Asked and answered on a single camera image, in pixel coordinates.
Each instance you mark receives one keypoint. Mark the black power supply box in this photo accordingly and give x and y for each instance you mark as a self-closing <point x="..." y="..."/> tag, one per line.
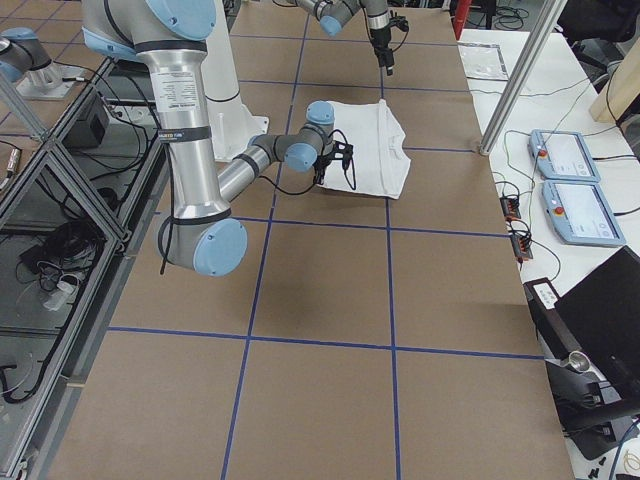
<point x="89" y="129"/>

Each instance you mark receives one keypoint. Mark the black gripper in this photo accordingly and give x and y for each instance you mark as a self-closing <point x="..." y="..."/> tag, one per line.
<point x="379" y="39"/>
<point x="323" y="164"/>

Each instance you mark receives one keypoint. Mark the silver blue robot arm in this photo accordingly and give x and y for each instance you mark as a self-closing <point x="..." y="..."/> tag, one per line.
<point x="169" y="38"/>
<point x="332" y="17"/>

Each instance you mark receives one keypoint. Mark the black orange adapter box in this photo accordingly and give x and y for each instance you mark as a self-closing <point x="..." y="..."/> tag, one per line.
<point x="521" y="244"/>
<point x="510" y="208"/>

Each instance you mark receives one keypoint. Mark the blue teach pendant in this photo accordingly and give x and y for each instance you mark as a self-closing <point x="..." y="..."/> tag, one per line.
<point x="580" y="214"/>
<point x="562" y="155"/>

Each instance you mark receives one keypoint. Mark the lower blue teach pendant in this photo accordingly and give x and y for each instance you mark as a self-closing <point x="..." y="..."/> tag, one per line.
<point x="580" y="214"/>

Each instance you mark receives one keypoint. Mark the clear plastic document sleeve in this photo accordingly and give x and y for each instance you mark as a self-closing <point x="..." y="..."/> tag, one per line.
<point x="483" y="61"/>

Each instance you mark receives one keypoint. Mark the black laptop computer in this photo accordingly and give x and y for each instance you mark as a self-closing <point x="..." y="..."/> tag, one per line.
<point x="598" y="316"/>

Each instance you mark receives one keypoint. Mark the aluminium frame post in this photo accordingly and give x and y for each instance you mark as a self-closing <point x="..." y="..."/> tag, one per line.
<point x="535" y="42"/>

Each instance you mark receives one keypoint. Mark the upper blue teach pendant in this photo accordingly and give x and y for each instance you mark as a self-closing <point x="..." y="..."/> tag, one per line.
<point x="562" y="155"/>

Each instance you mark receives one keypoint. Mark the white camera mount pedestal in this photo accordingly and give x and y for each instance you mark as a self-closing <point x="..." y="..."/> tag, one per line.
<point x="232" y="124"/>

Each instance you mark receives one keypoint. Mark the white long-sleeve printed shirt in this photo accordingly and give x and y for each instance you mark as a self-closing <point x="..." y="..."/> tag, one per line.
<point x="377" y="139"/>

